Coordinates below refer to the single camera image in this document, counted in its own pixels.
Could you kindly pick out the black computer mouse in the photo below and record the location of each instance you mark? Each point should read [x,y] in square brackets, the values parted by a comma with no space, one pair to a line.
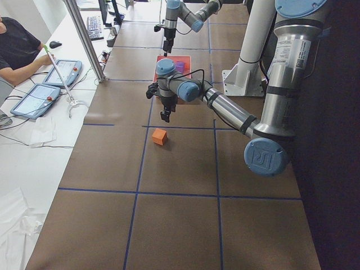
[54,44]

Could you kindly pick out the seated person black shirt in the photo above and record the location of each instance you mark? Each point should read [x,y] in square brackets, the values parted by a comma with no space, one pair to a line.
[19,51]

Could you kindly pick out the upper teach pendant tablet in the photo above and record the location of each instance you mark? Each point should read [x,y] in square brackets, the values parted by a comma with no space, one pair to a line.
[69,69]

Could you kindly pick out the white mounting pillar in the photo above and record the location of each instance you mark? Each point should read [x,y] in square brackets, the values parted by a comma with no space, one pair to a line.
[244,79]

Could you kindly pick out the teach pendant tablet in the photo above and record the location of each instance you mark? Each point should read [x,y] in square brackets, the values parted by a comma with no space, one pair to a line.
[36,102]
[69,69]

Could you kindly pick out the purple foam block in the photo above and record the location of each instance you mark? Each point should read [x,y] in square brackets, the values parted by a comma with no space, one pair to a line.
[180,66]

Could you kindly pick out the orange foam block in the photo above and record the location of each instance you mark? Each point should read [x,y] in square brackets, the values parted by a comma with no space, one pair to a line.
[159,136]

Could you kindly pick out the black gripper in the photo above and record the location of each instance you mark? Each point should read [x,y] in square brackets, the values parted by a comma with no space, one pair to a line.
[168,100]
[169,34]

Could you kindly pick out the lower teach pendant tablet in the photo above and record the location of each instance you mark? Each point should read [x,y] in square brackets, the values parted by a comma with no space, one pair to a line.
[36,102]

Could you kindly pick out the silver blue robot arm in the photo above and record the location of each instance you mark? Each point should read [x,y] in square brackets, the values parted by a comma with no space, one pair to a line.
[178,10]
[266,120]

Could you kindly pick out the pink plastic bin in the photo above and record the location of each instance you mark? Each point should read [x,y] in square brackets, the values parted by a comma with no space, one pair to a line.
[171,84]

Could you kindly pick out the crumpled white paper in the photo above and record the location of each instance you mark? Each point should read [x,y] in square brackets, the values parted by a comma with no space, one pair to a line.
[32,224]

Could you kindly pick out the black keyboard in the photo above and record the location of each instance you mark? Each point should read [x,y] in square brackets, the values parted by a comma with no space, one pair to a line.
[94,28]

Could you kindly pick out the aluminium frame post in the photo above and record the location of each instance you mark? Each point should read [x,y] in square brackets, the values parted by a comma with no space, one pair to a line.
[75,14]

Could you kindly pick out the reacher grabber stick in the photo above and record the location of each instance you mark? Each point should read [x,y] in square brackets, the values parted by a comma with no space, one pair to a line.
[72,102]

